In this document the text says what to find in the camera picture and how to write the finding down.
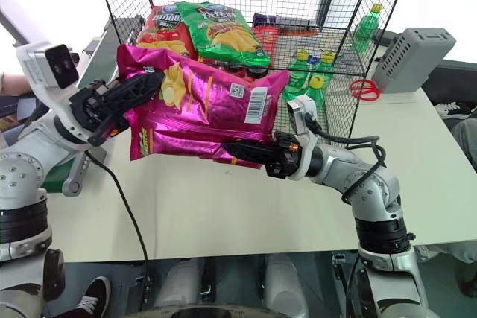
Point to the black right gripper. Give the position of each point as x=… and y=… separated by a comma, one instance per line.
x=285, y=158

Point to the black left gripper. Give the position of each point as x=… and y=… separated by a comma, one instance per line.
x=87, y=107

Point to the magenta chip bag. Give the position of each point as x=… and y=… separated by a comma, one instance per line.
x=208, y=109

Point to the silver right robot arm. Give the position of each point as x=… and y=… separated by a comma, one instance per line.
x=346, y=165

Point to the bystander bare forearm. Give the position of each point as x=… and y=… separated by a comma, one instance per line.
x=13, y=84

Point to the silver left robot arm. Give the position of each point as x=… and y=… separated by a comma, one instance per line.
x=22, y=169

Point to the dark bottle black cap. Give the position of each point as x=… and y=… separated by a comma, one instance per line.
x=233, y=68
x=258, y=71

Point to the red chip bag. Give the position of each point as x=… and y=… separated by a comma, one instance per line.
x=164, y=31

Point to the green soda bottle yellow cap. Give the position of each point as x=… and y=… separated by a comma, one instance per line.
x=296, y=76
x=317, y=91
x=326, y=66
x=367, y=29

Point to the green chip bag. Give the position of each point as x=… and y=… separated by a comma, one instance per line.
x=227, y=35

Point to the purple box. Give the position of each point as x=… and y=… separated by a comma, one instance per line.
x=265, y=18

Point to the white robot leg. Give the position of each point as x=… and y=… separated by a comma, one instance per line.
x=180, y=282
x=283, y=284

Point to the grey vented plastic box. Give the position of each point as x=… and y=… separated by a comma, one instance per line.
x=410, y=57

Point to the dark red sneaker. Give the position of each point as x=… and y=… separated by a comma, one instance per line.
x=91, y=297

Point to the black and white sneaker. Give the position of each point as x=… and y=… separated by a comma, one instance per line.
x=452, y=109

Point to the grey trouser leg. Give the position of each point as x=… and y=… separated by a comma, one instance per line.
x=466, y=143

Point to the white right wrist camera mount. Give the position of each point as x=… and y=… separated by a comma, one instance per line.
x=306, y=104

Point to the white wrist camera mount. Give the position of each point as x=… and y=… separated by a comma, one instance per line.
x=37, y=68
x=306, y=104

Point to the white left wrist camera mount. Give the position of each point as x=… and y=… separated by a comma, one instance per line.
x=37, y=68

